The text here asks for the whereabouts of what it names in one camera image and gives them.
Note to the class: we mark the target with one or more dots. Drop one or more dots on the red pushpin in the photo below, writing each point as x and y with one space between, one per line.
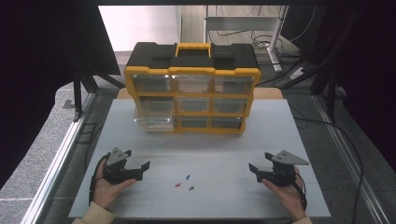
177 185

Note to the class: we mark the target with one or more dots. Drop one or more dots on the person's right hand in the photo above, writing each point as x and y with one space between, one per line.
291 199

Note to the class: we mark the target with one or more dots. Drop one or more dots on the black curtain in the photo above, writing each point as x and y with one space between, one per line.
367 62
37 62

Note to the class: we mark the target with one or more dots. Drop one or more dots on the clear plastic drawer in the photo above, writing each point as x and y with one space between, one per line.
154 116

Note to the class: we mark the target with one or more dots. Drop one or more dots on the person's left hand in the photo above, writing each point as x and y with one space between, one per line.
104 193

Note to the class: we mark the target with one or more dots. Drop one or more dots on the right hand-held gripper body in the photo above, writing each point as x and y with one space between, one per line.
281 174

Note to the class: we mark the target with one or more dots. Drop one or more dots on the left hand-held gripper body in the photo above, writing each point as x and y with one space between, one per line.
116 172

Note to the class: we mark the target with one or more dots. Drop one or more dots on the black metal stand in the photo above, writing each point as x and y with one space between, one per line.
77 93
331 93

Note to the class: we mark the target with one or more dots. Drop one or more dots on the white power strip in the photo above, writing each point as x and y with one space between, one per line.
297 73

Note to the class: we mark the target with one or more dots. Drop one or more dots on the yellow and black drawer organizer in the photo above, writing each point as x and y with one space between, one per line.
193 63

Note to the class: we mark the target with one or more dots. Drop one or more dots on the white metal desk frame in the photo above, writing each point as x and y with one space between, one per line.
241 23

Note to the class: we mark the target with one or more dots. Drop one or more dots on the aluminium floor rail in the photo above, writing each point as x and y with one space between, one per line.
53 174
351 168

